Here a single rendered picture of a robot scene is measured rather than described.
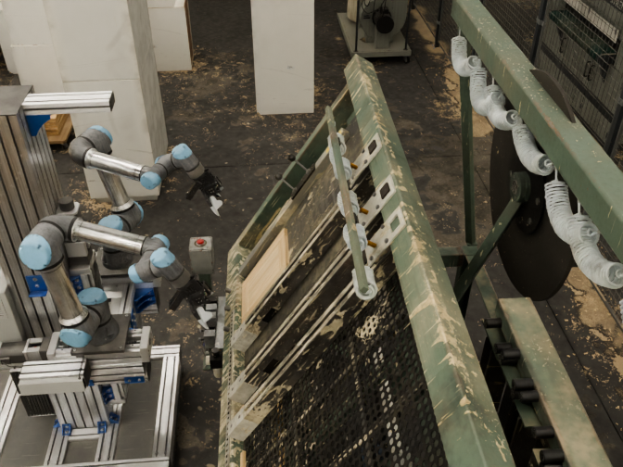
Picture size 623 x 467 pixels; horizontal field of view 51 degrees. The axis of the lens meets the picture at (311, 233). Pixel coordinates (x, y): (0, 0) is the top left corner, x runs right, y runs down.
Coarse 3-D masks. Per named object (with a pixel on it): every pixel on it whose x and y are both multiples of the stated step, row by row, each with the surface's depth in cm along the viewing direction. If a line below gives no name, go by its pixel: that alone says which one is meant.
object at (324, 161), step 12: (348, 132) 296; (324, 156) 299; (324, 168) 302; (312, 180) 306; (300, 192) 309; (288, 204) 315; (288, 216) 317; (276, 228) 321; (264, 240) 325; (252, 252) 333; (252, 264) 334
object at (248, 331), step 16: (368, 144) 245; (368, 160) 239; (352, 176) 244; (368, 176) 245; (368, 192) 249; (336, 208) 258; (320, 224) 263; (336, 224) 257; (320, 240) 262; (304, 256) 266; (320, 256) 266; (288, 272) 271; (304, 272) 271; (272, 288) 281; (288, 288) 276; (272, 304) 281; (256, 320) 286; (240, 336) 291; (256, 336) 292
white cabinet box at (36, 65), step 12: (12, 48) 628; (24, 48) 629; (36, 48) 630; (48, 48) 631; (24, 60) 636; (36, 60) 637; (48, 60) 638; (24, 72) 643; (36, 72) 644; (48, 72) 645; (24, 84) 651; (36, 84) 652; (48, 84) 653; (60, 84) 654
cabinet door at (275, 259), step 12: (276, 240) 315; (276, 252) 310; (264, 264) 317; (276, 264) 303; (252, 276) 324; (264, 276) 311; (276, 276) 296; (252, 288) 318; (264, 288) 304; (252, 300) 312
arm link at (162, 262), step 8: (160, 248) 236; (152, 256) 235; (160, 256) 232; (168, 256) 234; (152, 264) 236; (160, 264) 233; (168, 264) 234; (176, 264) 236; (160, 272) 236; (168, 272) 235; (176, 272) 237; (168, 280) 239
